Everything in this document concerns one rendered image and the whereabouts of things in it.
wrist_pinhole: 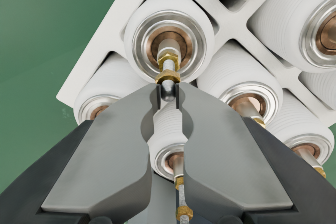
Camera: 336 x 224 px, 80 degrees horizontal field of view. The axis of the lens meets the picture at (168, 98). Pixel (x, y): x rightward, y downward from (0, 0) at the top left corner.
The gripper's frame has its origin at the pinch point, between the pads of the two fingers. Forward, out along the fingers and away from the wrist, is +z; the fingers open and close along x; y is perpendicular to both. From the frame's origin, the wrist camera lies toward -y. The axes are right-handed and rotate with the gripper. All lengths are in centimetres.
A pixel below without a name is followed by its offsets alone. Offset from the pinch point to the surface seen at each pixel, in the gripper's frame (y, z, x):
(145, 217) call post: 30.5, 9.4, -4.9
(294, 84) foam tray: 8.6, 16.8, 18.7
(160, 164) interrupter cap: 17.3, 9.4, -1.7
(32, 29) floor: 2.9, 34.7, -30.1
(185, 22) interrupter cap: -2.0, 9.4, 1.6
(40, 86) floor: 17, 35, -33
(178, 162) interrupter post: 16.2, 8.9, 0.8
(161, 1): -3.8, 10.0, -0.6
